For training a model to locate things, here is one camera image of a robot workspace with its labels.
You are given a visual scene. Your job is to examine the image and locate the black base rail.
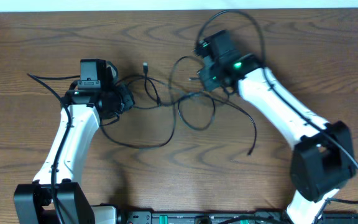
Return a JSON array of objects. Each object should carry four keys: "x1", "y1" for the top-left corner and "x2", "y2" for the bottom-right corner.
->
[{"x1": 91, "y1": 203, "x2": 358, "y2": 224}]

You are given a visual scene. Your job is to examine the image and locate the long black usb cable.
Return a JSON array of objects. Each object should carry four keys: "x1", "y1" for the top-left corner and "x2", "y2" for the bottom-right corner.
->
[{"x1": 116, "y1": 55, "x2": 258, "y2": 156}]

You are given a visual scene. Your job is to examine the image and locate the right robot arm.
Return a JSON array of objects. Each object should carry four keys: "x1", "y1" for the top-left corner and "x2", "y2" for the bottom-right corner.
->
[{"x1": 195, "y1": 30, "x2": 356, "y2": 223}]

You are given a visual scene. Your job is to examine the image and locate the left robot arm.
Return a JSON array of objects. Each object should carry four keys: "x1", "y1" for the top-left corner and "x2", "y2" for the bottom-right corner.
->
[{"x1": 14, "y1": 59, "x2": 135, "y2": 223}]

